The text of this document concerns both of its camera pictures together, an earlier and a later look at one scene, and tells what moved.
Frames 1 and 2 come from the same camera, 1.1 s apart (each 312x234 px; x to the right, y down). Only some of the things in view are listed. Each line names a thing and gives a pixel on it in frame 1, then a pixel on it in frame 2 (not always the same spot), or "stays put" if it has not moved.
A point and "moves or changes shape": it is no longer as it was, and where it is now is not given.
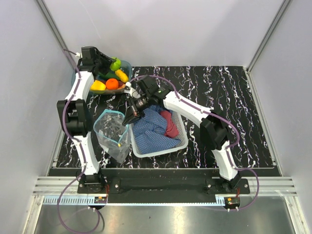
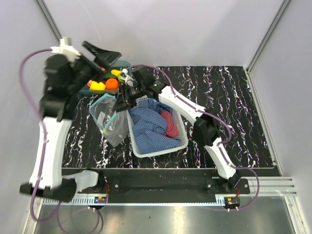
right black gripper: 131,114 to 120,104
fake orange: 111,84 stays put
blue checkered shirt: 148,131 stays put
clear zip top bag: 113,135 moves or changes shape
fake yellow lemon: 98,85 stays put
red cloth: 172,129 stays put
